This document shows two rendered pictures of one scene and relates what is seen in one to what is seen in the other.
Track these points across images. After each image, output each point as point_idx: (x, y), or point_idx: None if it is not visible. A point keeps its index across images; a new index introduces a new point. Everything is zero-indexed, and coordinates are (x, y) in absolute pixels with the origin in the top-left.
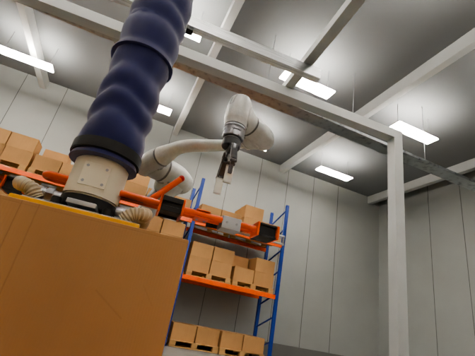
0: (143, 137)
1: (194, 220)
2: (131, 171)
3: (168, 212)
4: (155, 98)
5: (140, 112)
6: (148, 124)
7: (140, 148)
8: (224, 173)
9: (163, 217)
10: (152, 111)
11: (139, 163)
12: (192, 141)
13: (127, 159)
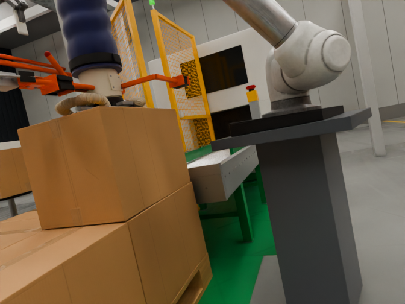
0: (69, 41)
1: (41, 85)
2: (79, 71)
3: (59, 90)
4: (58, 7)
5: (62, 33)
6: (64, 31)
7: (69, 55)
8: (10, 5)
9: (70, 89)
10: (65, 13)
11: (73, 63)
12: None
13: (71, 72)
